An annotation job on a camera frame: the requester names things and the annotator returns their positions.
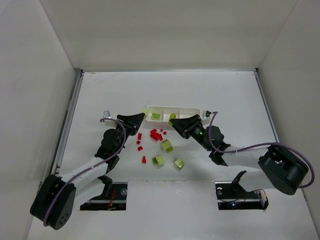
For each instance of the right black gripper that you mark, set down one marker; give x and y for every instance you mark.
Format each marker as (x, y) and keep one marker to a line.
(189, 129)

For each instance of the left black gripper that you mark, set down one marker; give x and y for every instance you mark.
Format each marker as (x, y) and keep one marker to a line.
(127, 125)

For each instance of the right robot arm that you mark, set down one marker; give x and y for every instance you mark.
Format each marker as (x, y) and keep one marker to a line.
(276, 165)

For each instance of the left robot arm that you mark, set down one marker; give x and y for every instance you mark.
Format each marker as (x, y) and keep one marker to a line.
(59, 196)

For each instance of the white divided container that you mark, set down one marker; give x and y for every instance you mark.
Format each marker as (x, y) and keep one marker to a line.
(165, 111)

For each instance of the red lego pile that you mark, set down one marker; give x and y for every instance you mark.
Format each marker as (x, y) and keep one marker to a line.
(156, 135)

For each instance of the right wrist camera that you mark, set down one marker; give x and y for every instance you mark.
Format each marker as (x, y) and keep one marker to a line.
(206, 114)

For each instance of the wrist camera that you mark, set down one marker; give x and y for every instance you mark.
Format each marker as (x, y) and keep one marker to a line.
(206, 114)
(107, 114)

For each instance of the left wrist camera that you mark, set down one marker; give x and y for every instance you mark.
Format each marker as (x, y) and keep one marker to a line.
(107, 114)

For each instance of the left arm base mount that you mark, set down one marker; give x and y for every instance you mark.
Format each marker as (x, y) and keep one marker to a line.
(112, 198)

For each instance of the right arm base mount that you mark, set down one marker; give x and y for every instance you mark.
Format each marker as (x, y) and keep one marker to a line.
(232, 196)

